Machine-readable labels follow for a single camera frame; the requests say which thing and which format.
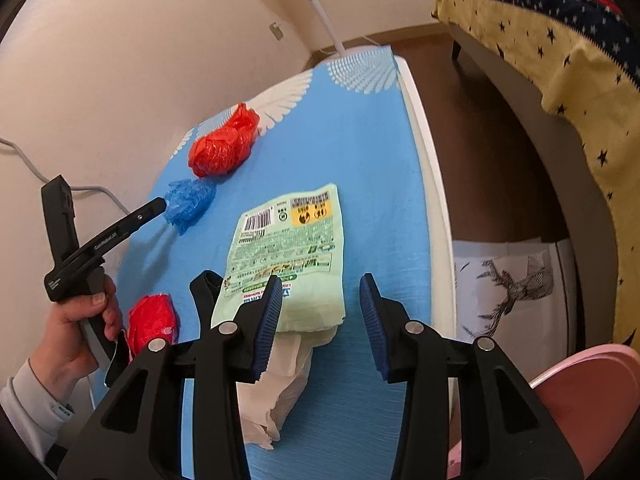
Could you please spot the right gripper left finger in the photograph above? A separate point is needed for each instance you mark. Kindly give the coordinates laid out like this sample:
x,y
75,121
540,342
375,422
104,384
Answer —
x,y
135,432

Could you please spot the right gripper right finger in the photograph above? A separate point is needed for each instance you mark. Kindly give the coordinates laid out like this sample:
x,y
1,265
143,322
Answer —
x,y
437,372

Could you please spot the small red wrapper ball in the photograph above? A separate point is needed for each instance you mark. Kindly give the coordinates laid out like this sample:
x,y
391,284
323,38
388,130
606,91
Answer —
x,y
153,316

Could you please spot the white paper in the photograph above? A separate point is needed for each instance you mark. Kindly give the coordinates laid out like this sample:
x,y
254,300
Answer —
x,y
265,404

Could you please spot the blue plastic bag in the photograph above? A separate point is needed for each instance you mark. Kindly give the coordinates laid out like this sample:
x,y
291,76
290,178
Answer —
x,y
187,200

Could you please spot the knotted red plastic bag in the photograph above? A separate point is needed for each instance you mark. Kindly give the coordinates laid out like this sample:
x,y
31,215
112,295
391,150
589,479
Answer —
x,y
224,149

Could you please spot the green snack package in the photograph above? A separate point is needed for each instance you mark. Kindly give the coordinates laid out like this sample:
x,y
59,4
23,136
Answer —
x,y
299,238

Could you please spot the pink trash bin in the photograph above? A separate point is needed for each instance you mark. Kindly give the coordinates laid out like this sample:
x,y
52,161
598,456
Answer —
x,y
568,423

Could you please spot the left hand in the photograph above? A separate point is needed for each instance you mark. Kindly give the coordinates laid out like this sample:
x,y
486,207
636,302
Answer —
x,y
63,356

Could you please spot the deer print paper bag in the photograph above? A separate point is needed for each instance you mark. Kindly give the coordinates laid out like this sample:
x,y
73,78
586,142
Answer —
x,y
523,295

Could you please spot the blue table mat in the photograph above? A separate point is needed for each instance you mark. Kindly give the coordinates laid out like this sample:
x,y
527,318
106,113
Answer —
x,y
344,123

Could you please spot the star patterned bed blanket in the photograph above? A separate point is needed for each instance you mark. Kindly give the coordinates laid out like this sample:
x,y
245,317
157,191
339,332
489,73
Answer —
x,y
583,58

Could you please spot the wall power outlet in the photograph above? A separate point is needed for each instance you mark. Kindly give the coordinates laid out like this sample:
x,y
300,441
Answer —
x,y
276,30

